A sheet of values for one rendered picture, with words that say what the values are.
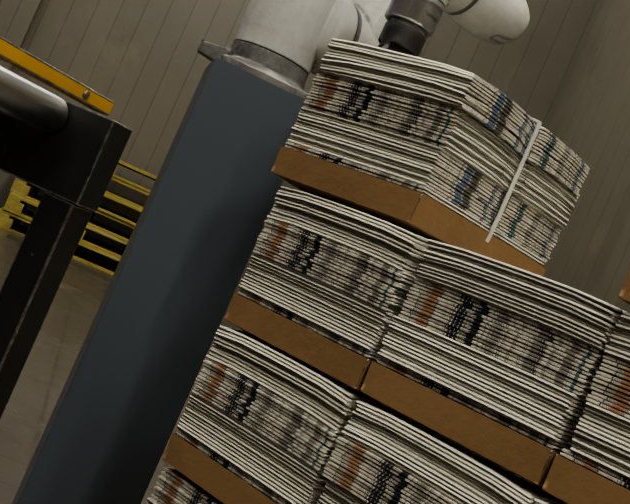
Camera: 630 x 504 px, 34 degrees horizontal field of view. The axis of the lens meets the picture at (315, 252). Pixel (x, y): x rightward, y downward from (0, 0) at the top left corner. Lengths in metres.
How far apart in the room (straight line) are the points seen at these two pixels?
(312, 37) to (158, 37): 7.98
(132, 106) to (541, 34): 3.73
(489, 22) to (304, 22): 0.33
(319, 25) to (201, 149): 0.32
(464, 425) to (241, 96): 0.83
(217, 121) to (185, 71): 8.02
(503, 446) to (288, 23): 0.96
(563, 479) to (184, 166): 0.94
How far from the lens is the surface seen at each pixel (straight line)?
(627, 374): 1.20
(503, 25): 1.90
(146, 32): 9.89
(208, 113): 1.85
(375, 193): 1.44
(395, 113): 1.48
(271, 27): 1.91
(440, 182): 1.43
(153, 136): 9.81
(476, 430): 1.26
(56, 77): 1.25
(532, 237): 1.65
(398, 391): 1.33
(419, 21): 1.76
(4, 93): 1.30
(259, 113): 1.87
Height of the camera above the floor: 0.73
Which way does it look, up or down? 1 degrees up
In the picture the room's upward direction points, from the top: 24 degrees clockwise
